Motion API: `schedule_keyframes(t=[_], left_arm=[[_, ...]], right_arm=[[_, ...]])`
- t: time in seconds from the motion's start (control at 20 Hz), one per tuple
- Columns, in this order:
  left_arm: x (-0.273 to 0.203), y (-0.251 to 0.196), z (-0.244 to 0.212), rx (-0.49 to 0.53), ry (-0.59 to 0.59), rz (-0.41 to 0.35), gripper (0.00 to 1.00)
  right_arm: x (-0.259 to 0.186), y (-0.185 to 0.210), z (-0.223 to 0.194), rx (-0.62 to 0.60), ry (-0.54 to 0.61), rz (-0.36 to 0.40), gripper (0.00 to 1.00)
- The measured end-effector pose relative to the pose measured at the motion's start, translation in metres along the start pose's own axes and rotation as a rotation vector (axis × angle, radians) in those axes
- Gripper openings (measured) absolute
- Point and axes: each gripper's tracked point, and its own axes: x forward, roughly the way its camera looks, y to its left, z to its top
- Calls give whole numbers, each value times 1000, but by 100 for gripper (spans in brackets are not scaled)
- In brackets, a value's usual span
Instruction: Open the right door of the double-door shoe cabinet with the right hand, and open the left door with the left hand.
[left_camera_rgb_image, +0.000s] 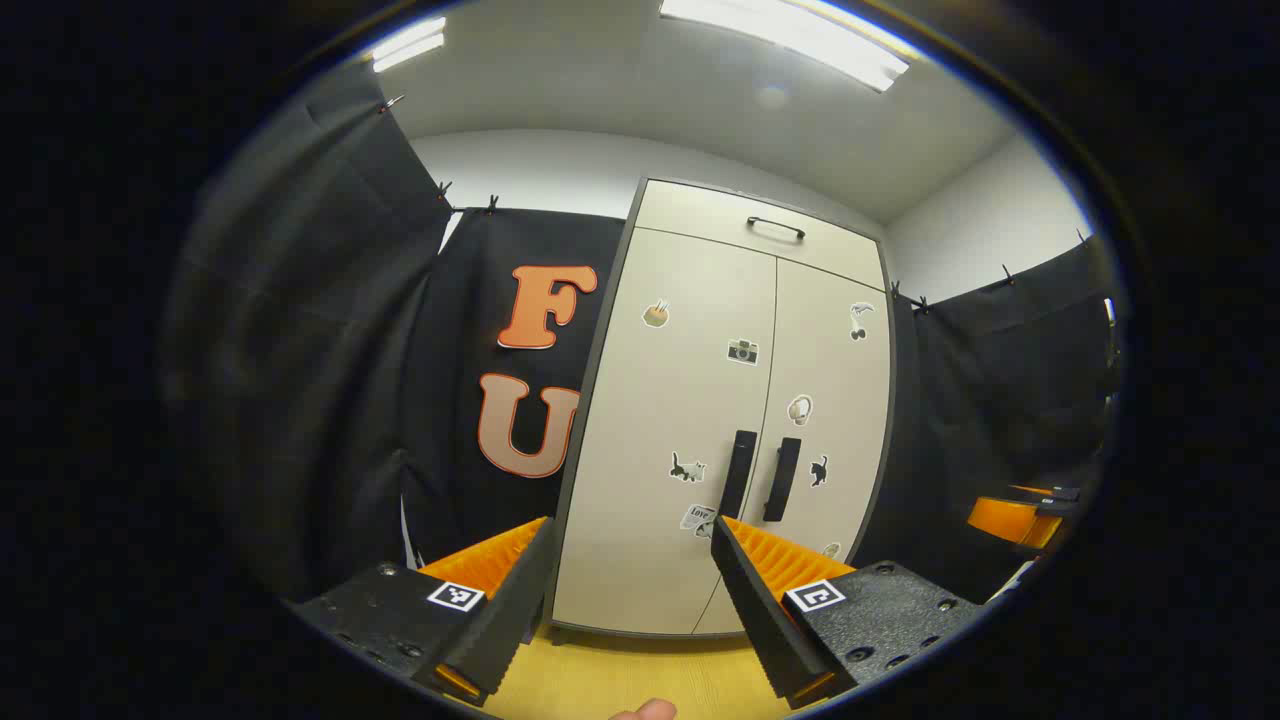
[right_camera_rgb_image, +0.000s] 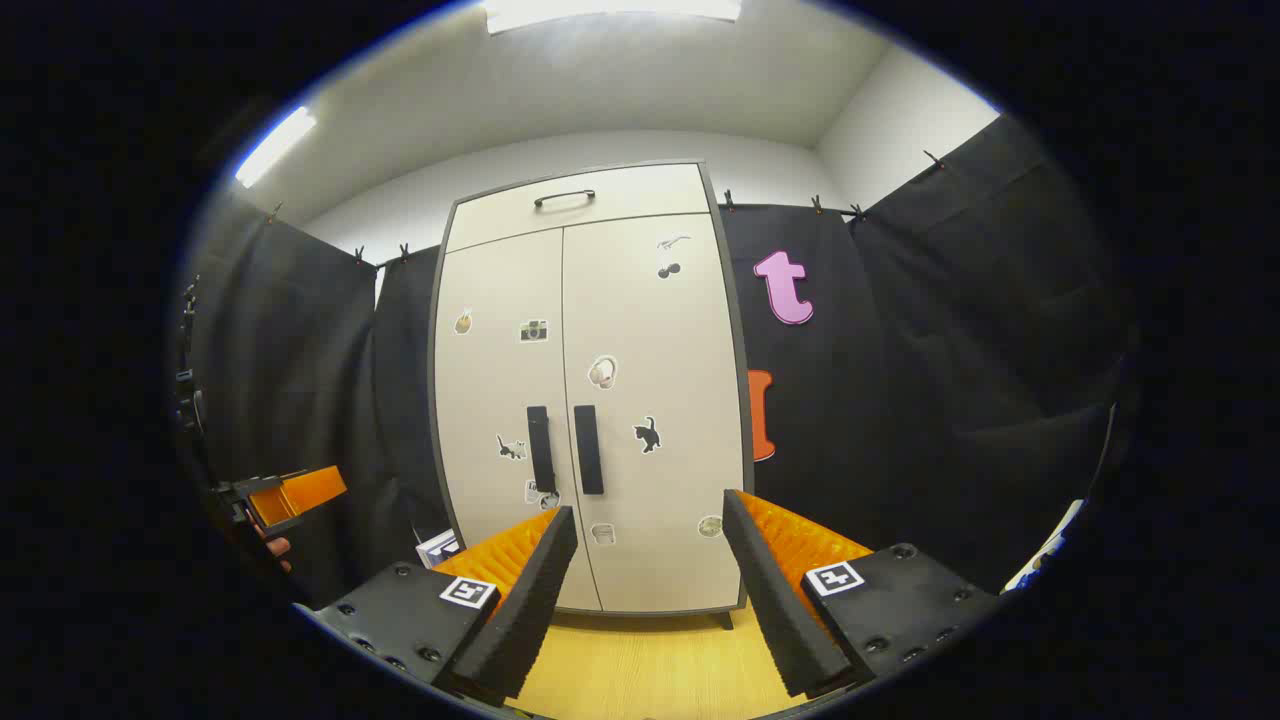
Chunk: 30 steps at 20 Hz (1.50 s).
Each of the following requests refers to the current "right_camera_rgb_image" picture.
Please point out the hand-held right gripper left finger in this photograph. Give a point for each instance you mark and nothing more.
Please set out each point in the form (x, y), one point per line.
(520, 620)

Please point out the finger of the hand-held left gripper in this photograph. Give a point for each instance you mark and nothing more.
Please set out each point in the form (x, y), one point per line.
(310, 490)

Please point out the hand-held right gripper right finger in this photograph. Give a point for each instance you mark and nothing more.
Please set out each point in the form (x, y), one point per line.
(780, 620)

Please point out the grey double-door shoe cabinet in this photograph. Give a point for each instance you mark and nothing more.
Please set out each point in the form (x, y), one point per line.
(727, 620)

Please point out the beige cabinet door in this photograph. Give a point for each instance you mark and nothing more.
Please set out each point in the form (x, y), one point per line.
(490, 380)
(680, 350)

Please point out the dark equipment stand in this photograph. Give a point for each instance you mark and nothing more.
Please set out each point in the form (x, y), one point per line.
(190, 400)

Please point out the white and blue box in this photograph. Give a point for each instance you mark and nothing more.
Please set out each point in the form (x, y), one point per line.
(440, 548)

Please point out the black backdrop cloth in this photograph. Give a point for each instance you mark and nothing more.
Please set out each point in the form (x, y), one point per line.
(950, 400)
(300, 350)

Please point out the white printed packet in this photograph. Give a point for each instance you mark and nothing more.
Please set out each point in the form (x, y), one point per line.
(1045, 548)

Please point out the ceiling light panel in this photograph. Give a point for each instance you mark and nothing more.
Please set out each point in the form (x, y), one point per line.
(600, 10)
(275, 147)

